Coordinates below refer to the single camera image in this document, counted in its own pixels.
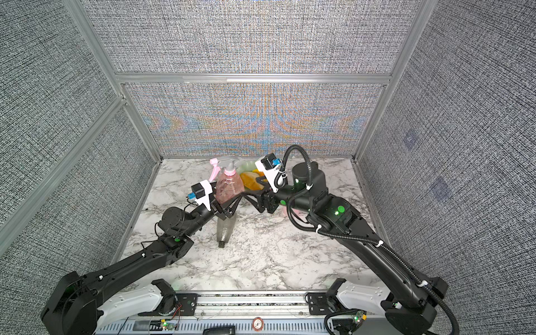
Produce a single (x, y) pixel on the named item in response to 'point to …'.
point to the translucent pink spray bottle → (229, 185)
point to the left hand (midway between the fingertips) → (239, 185)
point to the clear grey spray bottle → (224, 228)
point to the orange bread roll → (249, 180)
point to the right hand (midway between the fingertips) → (251, 182)
